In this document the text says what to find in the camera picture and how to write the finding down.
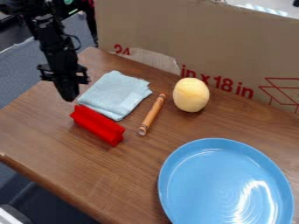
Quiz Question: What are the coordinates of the red plastic block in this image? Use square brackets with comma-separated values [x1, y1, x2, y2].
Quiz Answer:
[69, 105, 126, 146]

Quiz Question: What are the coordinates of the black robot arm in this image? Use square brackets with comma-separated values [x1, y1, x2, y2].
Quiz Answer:
[0, 0, 90, 102]

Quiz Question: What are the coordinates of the grey fabric panel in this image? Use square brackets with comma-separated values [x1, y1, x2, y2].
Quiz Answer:
[0, 14, 95, 108]

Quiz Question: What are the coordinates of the blue round plate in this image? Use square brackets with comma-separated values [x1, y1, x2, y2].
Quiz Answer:
[158, 138, 295, 224]

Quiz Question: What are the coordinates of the yellow potato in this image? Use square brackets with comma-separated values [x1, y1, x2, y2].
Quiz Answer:
[172, 78, 211, 113]

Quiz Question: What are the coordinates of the light blue cloth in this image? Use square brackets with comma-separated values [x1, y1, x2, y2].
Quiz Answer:
[79, 71, 152, 122]

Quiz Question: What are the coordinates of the black equipment in background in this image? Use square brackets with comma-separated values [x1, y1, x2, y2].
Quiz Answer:
[57, 0, 99, 45]

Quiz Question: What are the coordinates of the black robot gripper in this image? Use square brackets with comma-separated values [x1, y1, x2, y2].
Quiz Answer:
[36, 43, 92, 103]

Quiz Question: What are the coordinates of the brown cardboard box wall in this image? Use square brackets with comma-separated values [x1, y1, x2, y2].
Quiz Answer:
[95, 0, 299, 115]

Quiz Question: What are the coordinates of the orange crayon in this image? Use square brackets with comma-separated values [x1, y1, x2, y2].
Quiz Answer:
[138, 93, 166, 136]

